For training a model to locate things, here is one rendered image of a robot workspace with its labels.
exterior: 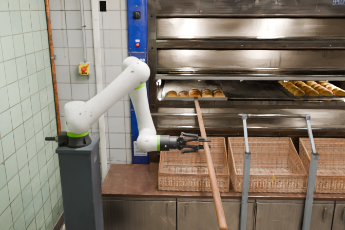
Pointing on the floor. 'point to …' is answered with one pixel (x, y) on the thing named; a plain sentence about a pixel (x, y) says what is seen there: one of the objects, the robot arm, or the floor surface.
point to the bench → (206, 206)
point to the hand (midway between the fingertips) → (204, 143)
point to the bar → (250, 157)
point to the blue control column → (136, 25)
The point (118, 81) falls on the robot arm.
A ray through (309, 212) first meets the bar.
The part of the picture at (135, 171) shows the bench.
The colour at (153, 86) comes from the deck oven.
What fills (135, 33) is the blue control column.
